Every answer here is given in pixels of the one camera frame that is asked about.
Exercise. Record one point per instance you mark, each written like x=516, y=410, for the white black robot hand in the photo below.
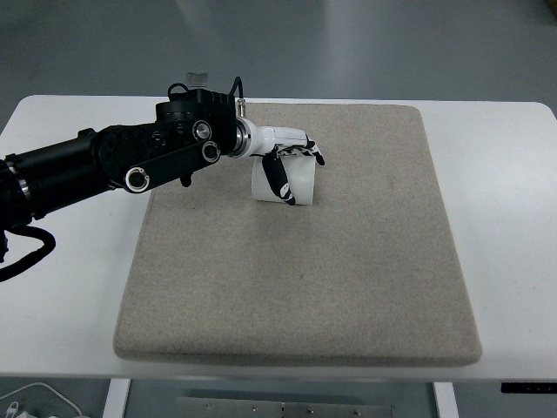
x=272, y=137

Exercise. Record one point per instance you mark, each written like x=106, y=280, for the white ribbed cup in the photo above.
x=302, y=178

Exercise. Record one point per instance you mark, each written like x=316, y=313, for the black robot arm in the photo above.
x=87, y=161

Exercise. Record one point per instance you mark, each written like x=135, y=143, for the small clear plastic block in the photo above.
x=196, y=78

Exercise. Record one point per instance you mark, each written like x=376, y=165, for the beige felt mat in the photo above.
x=304, y=270

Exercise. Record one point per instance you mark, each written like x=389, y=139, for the white table leg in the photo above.
x=116, y=398
x=444, y=400

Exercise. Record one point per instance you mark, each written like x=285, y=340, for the black table control panel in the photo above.
x=528, y=387

